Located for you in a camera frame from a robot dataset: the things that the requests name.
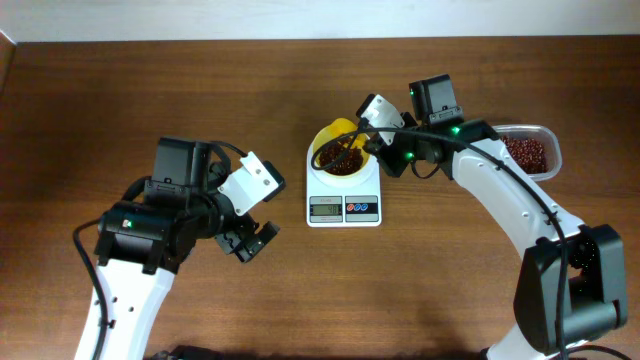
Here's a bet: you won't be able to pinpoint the yellow plastic measuring scoop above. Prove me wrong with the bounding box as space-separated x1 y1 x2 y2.
328 118 367 148

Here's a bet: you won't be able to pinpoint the white digital kitchen scale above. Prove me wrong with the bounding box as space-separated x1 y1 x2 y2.
306 144 382 228

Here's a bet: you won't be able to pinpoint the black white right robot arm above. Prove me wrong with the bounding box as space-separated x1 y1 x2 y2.
356 75 628 359

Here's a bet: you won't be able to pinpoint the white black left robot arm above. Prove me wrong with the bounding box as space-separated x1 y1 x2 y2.
72 137 286 359

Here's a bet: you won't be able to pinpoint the yellow plastic bowl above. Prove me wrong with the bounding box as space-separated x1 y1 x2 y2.
312 125 370 177

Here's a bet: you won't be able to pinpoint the red adzuki beans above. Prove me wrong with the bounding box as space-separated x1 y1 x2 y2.
501 136 547 174

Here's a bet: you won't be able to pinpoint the clear plastic food container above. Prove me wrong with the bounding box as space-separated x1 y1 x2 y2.
494 125 562 182

